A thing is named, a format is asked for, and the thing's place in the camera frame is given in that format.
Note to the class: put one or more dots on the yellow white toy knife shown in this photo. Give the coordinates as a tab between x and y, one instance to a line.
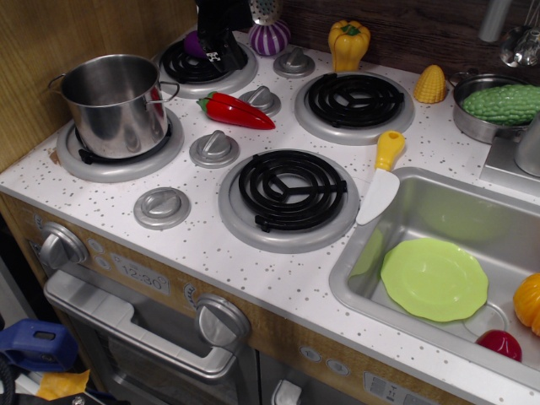
384	184

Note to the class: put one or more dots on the purple toy eggplant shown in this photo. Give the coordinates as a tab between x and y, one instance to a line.
192	46

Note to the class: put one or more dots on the right grey oven dial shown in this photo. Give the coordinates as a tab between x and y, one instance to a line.
219	322

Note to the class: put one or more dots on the grey toy sink basin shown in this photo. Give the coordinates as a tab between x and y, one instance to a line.
501	232

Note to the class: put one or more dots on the grey stove knob upper middle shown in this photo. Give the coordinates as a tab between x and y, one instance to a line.
264	100

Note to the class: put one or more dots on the grey stove knob lower middle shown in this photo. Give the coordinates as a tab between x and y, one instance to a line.
215	150

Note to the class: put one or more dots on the grey oven dial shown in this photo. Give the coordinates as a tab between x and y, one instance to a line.
61	246
219	322

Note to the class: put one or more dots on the black burner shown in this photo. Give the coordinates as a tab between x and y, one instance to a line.
197	77
353	109
288	201
79	162

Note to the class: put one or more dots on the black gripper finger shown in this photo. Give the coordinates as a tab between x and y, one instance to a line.
206	46
227	54

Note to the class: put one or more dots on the grey metal pole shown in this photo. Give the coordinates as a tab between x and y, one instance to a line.
493	20

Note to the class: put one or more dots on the grey stove knob front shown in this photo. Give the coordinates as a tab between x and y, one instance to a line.
161	208

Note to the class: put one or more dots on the green toy bitter gourd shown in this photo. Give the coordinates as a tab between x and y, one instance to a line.
509	105

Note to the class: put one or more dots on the hanging metal ladles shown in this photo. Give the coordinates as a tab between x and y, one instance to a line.
520	46

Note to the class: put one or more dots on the small steel pan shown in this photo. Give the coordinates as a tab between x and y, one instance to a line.
467	83

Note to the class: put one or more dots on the steel pot with handles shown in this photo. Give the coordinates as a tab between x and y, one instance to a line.
117	106

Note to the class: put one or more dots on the purple white striped vase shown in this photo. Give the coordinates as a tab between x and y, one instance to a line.
269	40

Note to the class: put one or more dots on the orange toy pumpkin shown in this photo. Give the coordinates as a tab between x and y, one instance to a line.
526	303

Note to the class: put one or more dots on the grey faucet base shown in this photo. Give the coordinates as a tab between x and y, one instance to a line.
515	165

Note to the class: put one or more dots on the back right black burner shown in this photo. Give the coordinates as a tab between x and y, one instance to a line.
353	109

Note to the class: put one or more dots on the left grey oven dial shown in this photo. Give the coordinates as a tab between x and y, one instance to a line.
61	246

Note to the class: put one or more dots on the front right black burner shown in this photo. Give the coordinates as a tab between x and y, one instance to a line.
288	201

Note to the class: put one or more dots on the yellow toy corn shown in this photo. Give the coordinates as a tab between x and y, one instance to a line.
431	86

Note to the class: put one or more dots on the grey oven door handle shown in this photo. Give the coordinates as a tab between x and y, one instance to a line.
107	313

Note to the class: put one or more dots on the red toy tomato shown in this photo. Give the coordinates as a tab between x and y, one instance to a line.
501	342

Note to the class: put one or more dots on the toy oven clock display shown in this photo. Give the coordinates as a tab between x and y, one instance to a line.
144	275

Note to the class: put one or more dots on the grey stove knob back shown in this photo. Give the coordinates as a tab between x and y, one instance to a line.
294	64

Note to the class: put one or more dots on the yellow cloth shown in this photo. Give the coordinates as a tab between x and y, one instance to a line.
55	385

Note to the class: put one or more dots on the grey stove knob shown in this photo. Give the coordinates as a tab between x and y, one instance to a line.
264	100
294	64
215	150
161	208

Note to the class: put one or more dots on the light green plastic plate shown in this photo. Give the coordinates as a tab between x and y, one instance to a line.
434	279

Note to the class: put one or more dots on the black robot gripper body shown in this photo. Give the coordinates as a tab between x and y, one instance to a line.
217	16

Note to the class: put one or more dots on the blue plastic device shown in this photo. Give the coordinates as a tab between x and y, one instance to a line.
35	345

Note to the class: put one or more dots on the yellow toy bell pepper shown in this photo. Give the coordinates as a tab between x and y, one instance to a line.
348	42

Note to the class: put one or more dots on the back left black burner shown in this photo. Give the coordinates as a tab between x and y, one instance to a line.
197	77

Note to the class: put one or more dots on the front left black burner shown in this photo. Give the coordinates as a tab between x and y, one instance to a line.
79	162

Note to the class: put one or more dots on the red toy chili pepper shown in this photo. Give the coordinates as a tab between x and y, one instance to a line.
227	109

